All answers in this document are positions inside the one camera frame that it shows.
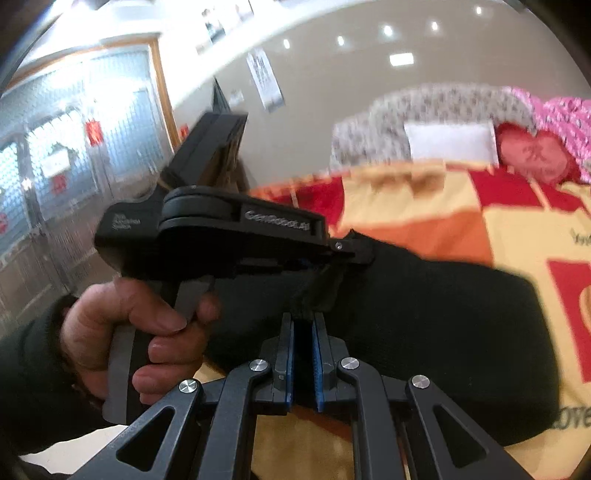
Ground black pants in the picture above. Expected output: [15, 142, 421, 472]
[205, 232, 559, 446]

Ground dark sleeved left forearm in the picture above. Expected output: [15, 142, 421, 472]
[0, 295, 109, 456]

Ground person's left hand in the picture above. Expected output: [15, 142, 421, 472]
[59, 278, 221, 405]

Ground dark wooden side table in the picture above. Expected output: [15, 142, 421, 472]
[199, 140, 249, 193]

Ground glass door with grille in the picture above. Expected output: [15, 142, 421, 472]
[1, 38, 178, 333]

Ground yellow red orange blanket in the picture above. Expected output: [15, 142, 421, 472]
[252, 162, 590, 479]

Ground wedding photo poster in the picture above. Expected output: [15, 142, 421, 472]
[194, 0, 254, 52]

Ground white pillow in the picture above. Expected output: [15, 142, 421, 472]
[404, 120, 499, 166]

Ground red heart-shaped pillow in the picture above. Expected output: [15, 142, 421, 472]
[495, 123, 580, 186]

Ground pink patterned quilt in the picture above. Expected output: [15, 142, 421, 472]
[507, 87, 591, 184]

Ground dark cloth on wall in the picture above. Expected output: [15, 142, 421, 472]
[211, 78, 231, 113]

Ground white wall calendar poster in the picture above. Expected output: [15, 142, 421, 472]
[246, 48, 284, 112]

